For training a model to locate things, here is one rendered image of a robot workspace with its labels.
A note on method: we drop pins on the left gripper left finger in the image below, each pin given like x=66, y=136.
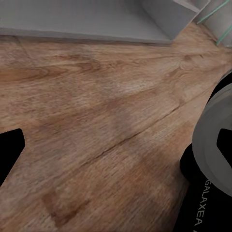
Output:
x=12, y=144

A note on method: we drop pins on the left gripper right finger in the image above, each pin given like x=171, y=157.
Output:
x=224, y=143

